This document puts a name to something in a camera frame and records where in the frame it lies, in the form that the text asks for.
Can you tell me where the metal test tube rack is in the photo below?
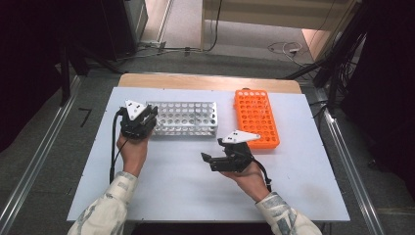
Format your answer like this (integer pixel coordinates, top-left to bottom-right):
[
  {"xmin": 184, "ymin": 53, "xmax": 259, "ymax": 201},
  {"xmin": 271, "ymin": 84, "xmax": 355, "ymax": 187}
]
[{"xmin": 146, "ymin": 101, "xmax": 219, "ymax": 137}]

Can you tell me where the aluminium floor rail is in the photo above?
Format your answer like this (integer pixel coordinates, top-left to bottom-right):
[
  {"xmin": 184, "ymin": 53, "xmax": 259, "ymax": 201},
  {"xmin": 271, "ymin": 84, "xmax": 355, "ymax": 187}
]
[
  {"xmin": 321, "ymin": 107, "xmax": 386, "ymax": 235},
  {"xmin": 0, "ymin": 75, "xmax": 82, "ymax": 229}
]

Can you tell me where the white floor cable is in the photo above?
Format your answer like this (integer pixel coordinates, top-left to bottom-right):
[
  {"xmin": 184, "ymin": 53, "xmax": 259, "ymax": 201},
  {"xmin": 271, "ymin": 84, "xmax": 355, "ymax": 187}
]
[{"xmin": 267, "ymin": 40, "xmax": 304, "ymax": 62}]

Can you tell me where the person's left hand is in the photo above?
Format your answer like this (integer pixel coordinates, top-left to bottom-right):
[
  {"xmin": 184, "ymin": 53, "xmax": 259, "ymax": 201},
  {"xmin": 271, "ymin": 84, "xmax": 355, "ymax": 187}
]
[{"xmin": 116, "ymin": 131, "xmax": 150, "ymax": 178}]

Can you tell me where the white table board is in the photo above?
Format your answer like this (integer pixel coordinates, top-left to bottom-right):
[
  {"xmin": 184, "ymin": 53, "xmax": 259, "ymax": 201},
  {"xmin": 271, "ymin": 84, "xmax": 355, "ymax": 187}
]
[{"xmin": 67, "ymin": 86, "xmax": 350, "ymax": 223}]

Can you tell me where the right hand-held gripper cable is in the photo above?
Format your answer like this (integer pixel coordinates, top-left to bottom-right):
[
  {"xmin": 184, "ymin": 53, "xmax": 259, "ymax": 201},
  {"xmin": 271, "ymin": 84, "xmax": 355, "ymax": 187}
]
[{"xmin": 251, "ymin": 156, "xmax": 273, "ymax": 193}]

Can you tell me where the dark cabinet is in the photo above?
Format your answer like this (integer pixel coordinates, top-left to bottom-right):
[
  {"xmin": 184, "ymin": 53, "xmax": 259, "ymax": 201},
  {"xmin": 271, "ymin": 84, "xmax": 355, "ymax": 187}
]
[{"xmin": 101, "ymin": 0, "xmax": 148, "ymax": 62}]

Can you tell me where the black hanging cable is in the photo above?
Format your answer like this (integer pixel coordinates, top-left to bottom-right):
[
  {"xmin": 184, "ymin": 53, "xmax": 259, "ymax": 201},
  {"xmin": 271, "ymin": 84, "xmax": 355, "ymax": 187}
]
[{"xmin": 204, "ymin": 0, "xmax": 223, "ymax": 53}]

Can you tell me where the beige furniture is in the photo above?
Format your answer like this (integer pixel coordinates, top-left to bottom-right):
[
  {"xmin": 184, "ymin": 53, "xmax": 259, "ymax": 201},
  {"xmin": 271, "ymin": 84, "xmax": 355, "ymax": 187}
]
[{"xmin": 200, "ymin": 0, "xmax": 360, "ymax": 60}]

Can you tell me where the orange test tube rack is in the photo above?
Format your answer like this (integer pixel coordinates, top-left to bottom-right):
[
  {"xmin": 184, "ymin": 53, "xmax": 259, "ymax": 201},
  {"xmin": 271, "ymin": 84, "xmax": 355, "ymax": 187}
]
[{"xmin": 233, "ymin": 88, "xmax": 281, "ymax": 151}]

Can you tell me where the left hand-held gripper cable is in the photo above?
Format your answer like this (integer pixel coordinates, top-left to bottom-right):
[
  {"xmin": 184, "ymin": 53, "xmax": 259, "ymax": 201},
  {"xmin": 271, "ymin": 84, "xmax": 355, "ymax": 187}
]
[{"xmin": 109, "ymin": 107, "xmax": 130, "ymax": 184}]

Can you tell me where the black metal stand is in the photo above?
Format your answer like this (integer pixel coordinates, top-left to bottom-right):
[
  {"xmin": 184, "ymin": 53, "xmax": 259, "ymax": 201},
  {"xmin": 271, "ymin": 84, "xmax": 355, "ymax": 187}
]
[{"xmin": 60, "ymin": 45, "xmax": 71, "ymax": 107}]

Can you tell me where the person's right hand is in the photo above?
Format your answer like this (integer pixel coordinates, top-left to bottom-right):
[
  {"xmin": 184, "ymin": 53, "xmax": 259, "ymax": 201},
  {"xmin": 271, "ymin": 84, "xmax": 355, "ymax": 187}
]
[{"xmin": 220, "ymin": 162, "xmax": 271, "ymax": 204}]

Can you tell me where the black stand with cables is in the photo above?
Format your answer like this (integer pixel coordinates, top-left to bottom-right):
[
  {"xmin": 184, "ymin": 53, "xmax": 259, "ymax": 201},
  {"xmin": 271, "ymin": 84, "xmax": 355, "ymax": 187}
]
[{"xmin": 283, "ymin": 0, "xmax": 373, "ymax": 109}]

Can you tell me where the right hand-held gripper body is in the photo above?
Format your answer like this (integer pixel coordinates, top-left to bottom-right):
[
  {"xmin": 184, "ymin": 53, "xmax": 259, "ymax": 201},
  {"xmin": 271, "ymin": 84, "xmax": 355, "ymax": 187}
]
[{"xmin": 217, "ymin": 129, "xmax": 261, "ymax": 173}]

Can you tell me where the grey power strip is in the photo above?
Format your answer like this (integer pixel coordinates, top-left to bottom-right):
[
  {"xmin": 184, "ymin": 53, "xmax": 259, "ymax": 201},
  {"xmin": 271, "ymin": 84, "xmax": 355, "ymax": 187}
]
[{"xmin": 140, "ymin": 39, "xmax": 167, "ymax": 50}]

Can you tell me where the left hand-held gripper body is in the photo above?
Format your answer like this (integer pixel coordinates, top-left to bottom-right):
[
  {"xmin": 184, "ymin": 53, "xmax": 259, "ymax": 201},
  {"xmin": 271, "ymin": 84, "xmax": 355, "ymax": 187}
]
[{"xmin": 119, "ymin": 99, "xmax": 155, "ymax": 140}]

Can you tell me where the hand-held gripper cable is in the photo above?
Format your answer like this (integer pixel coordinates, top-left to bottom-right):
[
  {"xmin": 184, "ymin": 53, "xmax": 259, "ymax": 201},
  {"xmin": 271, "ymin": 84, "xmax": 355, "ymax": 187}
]
[
  {"xmin": 109, "ymin": 107, "xmax": 130, "ymax": 184},
  {"xmin": 251, "ymin": 156, "xmax": 273, "ymax": 193}
]

